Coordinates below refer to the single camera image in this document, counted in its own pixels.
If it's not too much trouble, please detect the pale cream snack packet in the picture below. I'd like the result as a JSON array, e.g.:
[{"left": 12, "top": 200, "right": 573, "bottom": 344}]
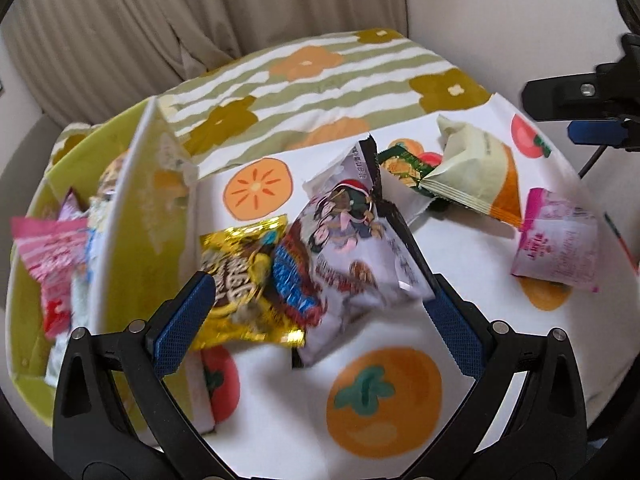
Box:
[{"left": 418, "top": 113, "right": 527, "bottom": 227}]

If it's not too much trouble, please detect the beige curtain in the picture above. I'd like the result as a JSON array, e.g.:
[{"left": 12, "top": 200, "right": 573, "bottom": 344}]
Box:
[{"left": 0, "top": 0, "right": 409, "bottom": 128}]

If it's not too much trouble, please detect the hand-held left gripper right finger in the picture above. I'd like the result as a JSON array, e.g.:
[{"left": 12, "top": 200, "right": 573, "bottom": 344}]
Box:
[{"left": 414, "top": 274, "right": 587, "bottom": 467}]

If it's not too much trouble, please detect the striped floral blanket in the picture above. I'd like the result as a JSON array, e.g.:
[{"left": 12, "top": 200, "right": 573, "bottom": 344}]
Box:
[{"left": 51, "top": 27, "right": 494, "bottom": 172}]

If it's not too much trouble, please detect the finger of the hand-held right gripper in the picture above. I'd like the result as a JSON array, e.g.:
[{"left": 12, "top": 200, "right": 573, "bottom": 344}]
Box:
[
  {"left": 567, "top": 118, "right": 640, "bottom": 151},
  {"left": 520, "top": 72, "right": 619, "bottom": 122}
]

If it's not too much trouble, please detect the green snack packet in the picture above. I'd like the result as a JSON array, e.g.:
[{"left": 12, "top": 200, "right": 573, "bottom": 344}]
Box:
[{"left": 377, "top": 143, "right": 452, "bottom": 212}]

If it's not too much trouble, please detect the green cardboard box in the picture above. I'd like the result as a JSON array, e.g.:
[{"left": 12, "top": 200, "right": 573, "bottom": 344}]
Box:
[{"left": 5, "top": 96, "right": 221, "bottom": 434}]

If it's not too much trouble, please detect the cartoon print snack packet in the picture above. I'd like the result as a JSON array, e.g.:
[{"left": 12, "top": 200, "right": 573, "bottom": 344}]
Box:
[{"left": 273, "top": 132, "right": 437, "bottom": 369}]

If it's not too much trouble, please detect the white persimmon print table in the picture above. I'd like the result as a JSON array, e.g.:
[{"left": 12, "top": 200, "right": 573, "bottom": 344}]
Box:
[{"left": 190, "top": 91, "right": 640, "bottom": 480}]

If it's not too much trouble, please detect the gold snack packet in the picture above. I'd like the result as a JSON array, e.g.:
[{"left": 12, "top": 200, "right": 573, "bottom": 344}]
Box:
[{"left": 199, "top": 214, "right": 307, "bottom": 351}]

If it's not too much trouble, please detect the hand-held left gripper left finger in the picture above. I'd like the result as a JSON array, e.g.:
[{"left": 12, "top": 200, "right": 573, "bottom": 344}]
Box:
[{"left": 52, "top": 271, "right": 226, "bottom": 467}]

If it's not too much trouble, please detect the pink snack packet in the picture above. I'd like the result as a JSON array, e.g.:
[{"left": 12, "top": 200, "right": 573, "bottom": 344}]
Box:
[{"left": 509, "top": 187, "right": 601, "bottom": 294}]

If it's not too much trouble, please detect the purple snack packet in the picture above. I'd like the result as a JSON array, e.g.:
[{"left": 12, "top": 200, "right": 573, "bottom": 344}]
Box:
[{"left": 10, "top": 155, "right": 132, "bottom": 387}]

